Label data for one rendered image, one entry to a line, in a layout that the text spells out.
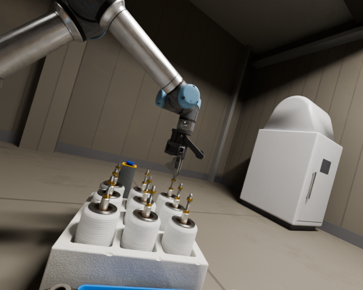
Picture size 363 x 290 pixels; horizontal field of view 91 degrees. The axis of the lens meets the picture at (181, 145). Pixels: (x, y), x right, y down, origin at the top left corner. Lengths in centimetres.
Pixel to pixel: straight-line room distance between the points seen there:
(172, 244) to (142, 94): 240
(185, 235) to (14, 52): 69
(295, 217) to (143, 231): 171
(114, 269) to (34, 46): 64
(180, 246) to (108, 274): 19
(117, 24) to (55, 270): 62
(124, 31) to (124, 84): 214
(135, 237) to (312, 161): 179
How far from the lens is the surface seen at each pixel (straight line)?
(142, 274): 56
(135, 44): 60
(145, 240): 54
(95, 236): 54
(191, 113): 76
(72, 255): 53
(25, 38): 72
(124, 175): 91
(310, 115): 223
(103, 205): 54
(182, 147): 74
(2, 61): 72
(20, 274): 77
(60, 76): 247
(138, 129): 273
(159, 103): 72
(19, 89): 270
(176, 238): 56
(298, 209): 206
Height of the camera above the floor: 47
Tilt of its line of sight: 1 degrees up
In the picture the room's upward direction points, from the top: 16 degrees clockwise
